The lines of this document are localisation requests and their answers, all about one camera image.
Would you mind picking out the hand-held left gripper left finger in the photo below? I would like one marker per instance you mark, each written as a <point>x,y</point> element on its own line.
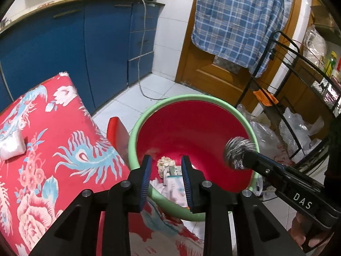
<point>146,181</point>

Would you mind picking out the clear plastic bag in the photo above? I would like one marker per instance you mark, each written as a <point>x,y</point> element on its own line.
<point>263,138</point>
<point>298,122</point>

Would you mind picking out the pale green medicine box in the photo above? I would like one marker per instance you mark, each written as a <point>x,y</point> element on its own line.
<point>174,192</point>

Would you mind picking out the orange rag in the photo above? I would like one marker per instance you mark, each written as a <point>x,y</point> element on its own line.
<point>265,97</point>

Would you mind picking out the cream paper ball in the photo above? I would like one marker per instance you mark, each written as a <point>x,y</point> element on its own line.
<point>165,166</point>

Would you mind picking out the blue plaid cloth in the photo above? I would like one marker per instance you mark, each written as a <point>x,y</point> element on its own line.
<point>234,18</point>

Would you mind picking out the blue kitchen cabinet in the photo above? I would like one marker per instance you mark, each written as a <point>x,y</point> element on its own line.
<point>53,45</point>

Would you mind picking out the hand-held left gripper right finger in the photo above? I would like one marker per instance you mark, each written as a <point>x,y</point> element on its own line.
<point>186,184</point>

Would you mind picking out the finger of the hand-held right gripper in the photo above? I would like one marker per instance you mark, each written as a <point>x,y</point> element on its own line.
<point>263,165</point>

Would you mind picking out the person's right hand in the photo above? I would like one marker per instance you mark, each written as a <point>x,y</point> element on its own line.
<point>298,229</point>

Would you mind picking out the red basin with green rim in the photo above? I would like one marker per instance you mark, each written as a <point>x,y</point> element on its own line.
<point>199,128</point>

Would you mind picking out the white knotted plastic bag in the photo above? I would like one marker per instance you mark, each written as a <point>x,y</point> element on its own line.
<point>315,42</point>

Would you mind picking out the grey fuzzy ball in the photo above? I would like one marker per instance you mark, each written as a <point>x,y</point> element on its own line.
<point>237,152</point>

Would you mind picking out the wooden door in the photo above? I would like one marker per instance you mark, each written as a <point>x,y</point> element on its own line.
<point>202,69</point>

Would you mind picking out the white tissue pack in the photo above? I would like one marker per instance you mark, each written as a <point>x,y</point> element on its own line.
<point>12,145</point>

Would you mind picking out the red floral tablecloth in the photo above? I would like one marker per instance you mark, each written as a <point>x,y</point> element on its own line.
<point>66,138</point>

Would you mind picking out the yellow-green bottle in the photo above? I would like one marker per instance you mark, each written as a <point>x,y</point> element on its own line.
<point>331,64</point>

